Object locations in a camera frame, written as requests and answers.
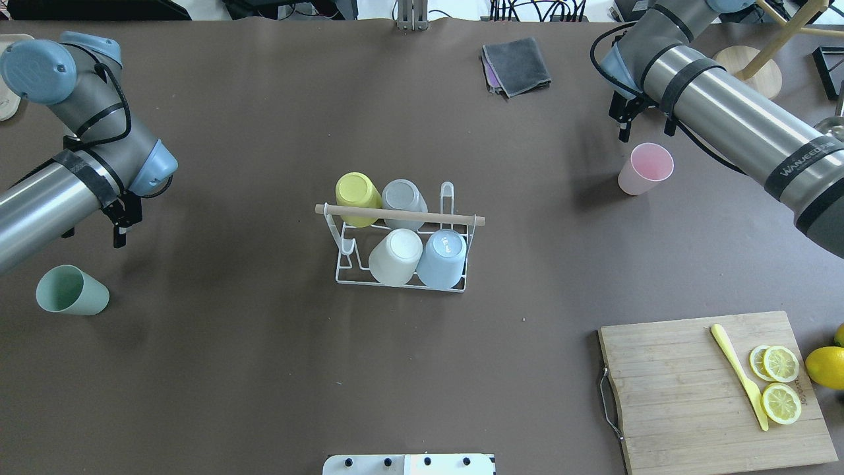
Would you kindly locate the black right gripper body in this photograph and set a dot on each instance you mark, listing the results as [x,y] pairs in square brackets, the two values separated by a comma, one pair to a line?
[624,116]

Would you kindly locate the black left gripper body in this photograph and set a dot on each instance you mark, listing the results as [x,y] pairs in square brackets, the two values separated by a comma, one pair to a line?
[121,223]

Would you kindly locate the pink cup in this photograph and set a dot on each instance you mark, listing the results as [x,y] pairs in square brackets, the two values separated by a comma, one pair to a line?
[648,165]

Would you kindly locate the green cup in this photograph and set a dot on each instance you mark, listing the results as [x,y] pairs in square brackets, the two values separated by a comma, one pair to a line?
[71,291]

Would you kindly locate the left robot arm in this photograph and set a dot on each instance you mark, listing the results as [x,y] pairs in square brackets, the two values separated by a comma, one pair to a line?
[110,160]

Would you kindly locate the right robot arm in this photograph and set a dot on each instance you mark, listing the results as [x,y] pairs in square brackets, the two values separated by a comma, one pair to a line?
[795,163]

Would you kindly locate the yellow cup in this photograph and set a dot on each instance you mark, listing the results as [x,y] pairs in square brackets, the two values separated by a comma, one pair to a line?
[357,190]

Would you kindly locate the grey cup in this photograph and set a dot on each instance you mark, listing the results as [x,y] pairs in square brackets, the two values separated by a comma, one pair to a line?
[402,194]

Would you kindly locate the light blue cup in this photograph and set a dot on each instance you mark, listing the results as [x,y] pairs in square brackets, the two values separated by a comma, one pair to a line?
[442,261]

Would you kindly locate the white cup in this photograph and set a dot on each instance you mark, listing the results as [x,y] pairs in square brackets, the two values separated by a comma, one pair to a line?
[394,260]

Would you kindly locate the grey cloth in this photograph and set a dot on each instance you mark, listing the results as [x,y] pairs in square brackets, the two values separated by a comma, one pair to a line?
[519,65]

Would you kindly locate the wooden mug tree stand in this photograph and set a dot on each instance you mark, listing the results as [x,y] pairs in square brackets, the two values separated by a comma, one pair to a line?
[756,68]

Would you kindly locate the lemon slice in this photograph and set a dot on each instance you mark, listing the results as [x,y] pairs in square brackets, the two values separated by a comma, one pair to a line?
[781,403]
[756,360]
[780,364]

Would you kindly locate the wooden cutting board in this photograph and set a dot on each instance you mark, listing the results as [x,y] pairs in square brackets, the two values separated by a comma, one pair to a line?
[682,410]

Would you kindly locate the yellow plastic knife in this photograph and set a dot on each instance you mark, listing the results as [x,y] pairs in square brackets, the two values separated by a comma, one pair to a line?
[750,388]

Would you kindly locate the yellow lemon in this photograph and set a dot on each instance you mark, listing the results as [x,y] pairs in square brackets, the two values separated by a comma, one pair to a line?
[825,367]
[838,338]

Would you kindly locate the aluminium frame post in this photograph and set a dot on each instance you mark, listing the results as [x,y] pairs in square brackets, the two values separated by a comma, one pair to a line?
[412,15]

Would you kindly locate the white wire cup rack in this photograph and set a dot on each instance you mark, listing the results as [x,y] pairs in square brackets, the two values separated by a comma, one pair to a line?
[357,231]

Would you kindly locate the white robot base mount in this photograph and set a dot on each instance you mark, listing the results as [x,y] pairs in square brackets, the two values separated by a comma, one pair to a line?
[422,463]

